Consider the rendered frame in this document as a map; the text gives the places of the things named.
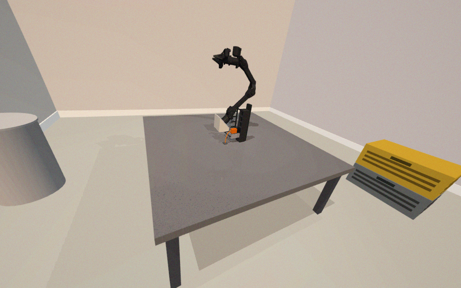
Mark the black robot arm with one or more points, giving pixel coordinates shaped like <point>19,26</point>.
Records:
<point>239,61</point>

